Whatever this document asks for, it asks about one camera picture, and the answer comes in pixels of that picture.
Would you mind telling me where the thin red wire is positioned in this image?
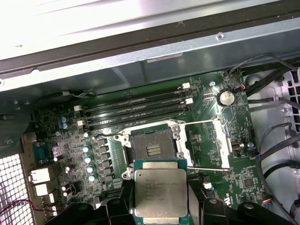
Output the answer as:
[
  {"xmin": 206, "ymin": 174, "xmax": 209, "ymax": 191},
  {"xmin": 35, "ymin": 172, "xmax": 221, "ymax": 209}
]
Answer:
[{"xmin": 0, "ymin": 198, "xmax": 53, "ymax": 213}]

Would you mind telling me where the black PC case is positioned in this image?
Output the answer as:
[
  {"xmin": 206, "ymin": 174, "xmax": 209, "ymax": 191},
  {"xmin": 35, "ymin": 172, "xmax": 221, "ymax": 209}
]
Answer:
[{"xmin": 0, "ymin": 9, "xmax": 300, "ymax": 225}]

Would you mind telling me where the thin black wire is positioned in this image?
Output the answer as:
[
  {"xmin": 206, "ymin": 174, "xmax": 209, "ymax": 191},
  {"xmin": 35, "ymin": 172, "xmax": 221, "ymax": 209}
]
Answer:
[{"xmin": 224, "ymin": 52, "xmax": 300, "ymax": 78}]

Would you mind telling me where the silver CPU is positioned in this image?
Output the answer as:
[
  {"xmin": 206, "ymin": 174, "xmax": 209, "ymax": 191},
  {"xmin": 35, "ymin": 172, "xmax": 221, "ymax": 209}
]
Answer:
[{"xmin": 132, "ymin": 158, "xmax": 189, "ymax": 225}]

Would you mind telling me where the CPU socket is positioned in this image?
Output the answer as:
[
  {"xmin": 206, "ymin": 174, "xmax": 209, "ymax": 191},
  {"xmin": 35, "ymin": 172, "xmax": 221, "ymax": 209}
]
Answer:
[{"xmin": 112, "ymin": 118, "xmax": 188, "ymax": 180}]

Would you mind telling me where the green motherboard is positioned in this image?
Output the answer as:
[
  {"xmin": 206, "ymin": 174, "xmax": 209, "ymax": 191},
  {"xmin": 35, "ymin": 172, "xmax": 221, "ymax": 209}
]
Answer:
[{"xmin": 22, "ymin": 70, "xmax": 265, "ymax": 211}]

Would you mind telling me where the metal socket cover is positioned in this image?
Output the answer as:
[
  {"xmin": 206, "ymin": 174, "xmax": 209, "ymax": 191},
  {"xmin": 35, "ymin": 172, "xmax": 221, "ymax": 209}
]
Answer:
[{"xmin": 172, "ymin": 118, "xmax": 232, "ymax": 173}]

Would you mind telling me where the grey metal drive cage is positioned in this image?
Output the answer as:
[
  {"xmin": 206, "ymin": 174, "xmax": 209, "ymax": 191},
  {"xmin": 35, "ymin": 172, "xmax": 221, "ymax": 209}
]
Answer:
[{"xmin": 243, "ymin": 67, "xmax": 300, "ymax": 225}]

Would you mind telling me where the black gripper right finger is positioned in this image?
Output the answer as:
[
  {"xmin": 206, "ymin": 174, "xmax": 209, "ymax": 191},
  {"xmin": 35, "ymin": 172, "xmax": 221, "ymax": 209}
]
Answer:
[{"xmin": 187, "ymin": 180, "xmax": 291, "ymax": 225}]

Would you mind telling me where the round coin cell battery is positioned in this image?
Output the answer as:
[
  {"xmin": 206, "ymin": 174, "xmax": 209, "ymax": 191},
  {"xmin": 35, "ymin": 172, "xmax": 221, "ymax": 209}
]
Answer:
[{"xmin": 217, "ymin": 89, "xmax": 235, "ymax": 106}]

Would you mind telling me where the thin metal locking lever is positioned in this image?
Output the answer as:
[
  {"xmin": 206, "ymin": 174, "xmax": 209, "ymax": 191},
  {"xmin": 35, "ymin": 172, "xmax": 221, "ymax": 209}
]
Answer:
[{"xmin": 92, "ymin": 132, "xmax": 126, "ymax": 141}]

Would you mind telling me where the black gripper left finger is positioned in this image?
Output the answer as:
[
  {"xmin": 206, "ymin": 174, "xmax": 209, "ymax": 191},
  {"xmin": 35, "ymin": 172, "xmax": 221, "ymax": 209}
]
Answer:
[{"xmin": 44, "ymin": 179, "xmax": 137, "ymax": 225}]

